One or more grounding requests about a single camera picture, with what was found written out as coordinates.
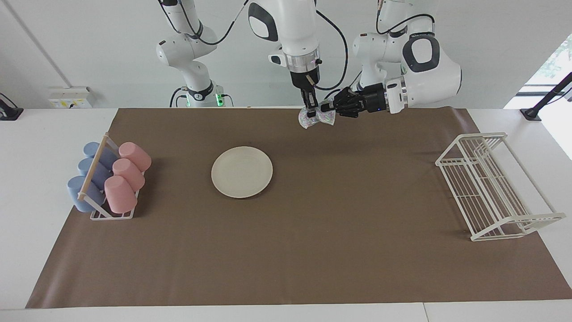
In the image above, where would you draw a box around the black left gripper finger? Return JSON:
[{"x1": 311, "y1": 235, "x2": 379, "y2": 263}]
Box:
[
  {"x1": 320, "y1": 87, "x2": 363, "y2": 109},
  {"x1": 321, "y1": 104, "x2": 363, "y2": 118}
]

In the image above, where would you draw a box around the clear crinkled plastic bag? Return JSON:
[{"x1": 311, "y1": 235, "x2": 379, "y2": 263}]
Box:
[{"x1": 299, "y1": 105, "x2": 336, "y2": 129}]

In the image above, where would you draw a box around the cream round plate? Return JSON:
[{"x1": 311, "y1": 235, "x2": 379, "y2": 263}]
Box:
[{"x1": 211, "y1": 146, "x2": 273, "y2": 199}]

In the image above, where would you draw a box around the brown table mat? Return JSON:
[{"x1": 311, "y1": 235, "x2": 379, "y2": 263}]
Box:
[{"x1": 25, "y1": 107, "x2": 572, "y2": 309}]

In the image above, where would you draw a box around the black clamp stand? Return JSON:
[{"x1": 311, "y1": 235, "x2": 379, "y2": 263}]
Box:
[{"x1": 520, "y1": 72, "x2": 572, "y2": 121}]

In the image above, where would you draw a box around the pink plastic cup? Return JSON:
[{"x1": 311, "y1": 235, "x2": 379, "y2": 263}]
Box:
[
  {"x1": 118, "y1": 142, "x2": 152, "y2": 173},
  {"x1": 112, "y1": 158, "x2": 146, "y2": 191},
  {"x1": 104, "y1": 175, "x2": 138, "y2": 214}
]

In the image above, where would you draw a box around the bright window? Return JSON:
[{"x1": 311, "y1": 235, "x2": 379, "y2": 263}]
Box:
[{"x1": 523, "y1": 35, "x2": 572, "y2": 97}]

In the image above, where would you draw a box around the white power strip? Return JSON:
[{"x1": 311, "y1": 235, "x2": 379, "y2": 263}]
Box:
[{"x1": 48, "y1": 86, "x2": 93, "y2": 109}]

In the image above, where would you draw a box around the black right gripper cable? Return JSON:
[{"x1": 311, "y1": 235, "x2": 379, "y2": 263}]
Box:
[{"x1": 315, "y1": 10, "x2": 349, "y2": 91}]

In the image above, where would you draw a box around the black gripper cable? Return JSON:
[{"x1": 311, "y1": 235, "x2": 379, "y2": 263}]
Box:
[
  {"x1": 376, "y1": 13, "x2": 435, "y2": 35},
  {"x1": 315, "y1": 10, "x2": 349, "y2": 91}
]

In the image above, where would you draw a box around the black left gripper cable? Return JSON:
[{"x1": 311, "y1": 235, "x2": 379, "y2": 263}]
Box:
[{"x1": 376, "y1": 13, "x2": 435, "y2": 35}]

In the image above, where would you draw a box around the white wire dish rack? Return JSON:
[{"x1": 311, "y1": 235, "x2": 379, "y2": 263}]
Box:
[{"x1": 435, "y1": 132, "x2": 566, "y2": 242}]

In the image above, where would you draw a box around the wire cup rack wooden bar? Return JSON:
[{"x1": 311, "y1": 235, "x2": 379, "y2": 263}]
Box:
[{"x1": 77, "y1": 132, "x2": 140, "y2": 220}]

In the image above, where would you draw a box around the black desk mount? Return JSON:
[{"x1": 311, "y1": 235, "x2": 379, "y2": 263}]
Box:
[{"x1": 0, "y1": 93, "x2": 24, "y2": 121}]

